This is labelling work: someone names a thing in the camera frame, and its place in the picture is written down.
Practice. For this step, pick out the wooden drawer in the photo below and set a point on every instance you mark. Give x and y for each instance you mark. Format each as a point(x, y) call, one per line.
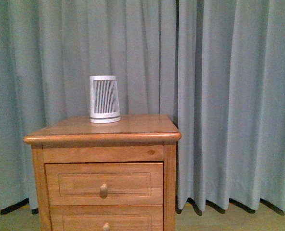
point(105, 184)
point(107, 218)

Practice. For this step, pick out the white slatted air purifier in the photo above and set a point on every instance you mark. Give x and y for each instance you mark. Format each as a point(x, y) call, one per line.
point(104, 103)

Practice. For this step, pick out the wooden nightstand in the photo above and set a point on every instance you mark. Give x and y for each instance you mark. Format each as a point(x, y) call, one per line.
point(133, 139)

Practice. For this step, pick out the right grey curtain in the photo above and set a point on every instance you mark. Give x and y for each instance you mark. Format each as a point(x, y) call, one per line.
point(231, 102)

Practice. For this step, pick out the grey curtain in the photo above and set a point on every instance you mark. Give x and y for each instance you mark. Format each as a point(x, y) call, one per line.
point(231, 102)
point(48, 51)

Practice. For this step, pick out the left grey curtain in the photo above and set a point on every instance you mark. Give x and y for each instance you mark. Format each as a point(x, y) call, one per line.
point(48, 51)

